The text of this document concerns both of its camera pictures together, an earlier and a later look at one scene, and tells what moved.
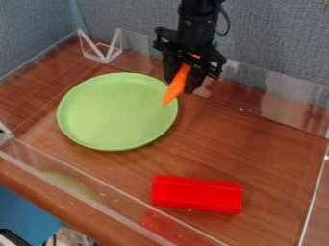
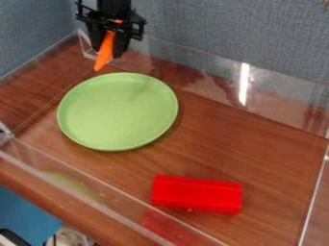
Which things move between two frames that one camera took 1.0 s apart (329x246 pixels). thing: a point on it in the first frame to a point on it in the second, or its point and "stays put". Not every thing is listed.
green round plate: (114, 112) stays put
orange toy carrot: (180, 82) to (107, 51)
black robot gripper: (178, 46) to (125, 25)
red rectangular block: (197, 194) stays put
